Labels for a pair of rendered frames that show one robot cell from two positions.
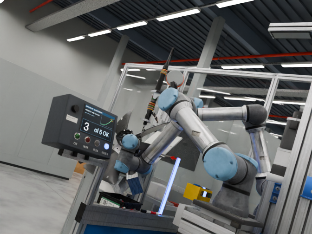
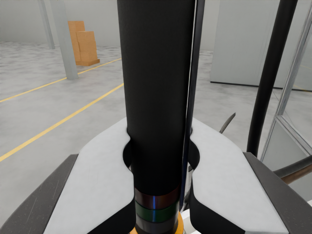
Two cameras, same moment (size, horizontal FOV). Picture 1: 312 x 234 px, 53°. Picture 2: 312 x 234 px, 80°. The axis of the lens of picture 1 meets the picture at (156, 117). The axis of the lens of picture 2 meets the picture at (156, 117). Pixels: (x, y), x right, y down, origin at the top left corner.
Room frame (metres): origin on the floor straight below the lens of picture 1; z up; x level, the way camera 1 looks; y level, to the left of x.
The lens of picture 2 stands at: (1.97, -0.03, 1.62)
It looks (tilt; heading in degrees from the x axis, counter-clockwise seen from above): 27 degrees down; 56
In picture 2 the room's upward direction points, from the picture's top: straight up
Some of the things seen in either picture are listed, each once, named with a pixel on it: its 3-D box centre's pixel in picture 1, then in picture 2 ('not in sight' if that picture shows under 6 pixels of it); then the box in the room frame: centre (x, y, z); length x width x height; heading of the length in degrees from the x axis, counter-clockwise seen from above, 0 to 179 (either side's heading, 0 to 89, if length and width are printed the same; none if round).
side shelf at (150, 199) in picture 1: (158, 201); not in sight; (2.50, -0.24, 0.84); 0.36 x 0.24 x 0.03; 47
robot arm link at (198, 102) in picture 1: (192, 104); not in sight; (1.87, -0.19, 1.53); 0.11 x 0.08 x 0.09; 57
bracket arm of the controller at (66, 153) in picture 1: (84, 158); not in sight; (1.31, 0.22, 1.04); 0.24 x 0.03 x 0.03; 137
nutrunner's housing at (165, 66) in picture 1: (156, 92); not in sight; (2.02, 0.05, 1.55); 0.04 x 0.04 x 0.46
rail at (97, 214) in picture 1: (147, 221); not in sight; (1.70, -0.14, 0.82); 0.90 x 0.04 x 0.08; 137
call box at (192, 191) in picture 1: (197, 194); not in sight; (1.99, -0.41, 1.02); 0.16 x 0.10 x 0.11; 137
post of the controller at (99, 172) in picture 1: (95, 181); not in sight; (1.39, 0.15, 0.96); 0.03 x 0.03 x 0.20; 47
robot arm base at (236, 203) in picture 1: (232, 199); not in sight; (1.30, -0.41, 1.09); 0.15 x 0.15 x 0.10
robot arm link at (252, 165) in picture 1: (240, 172); not in sight; (1.29, -0.41, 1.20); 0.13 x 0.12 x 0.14; 135
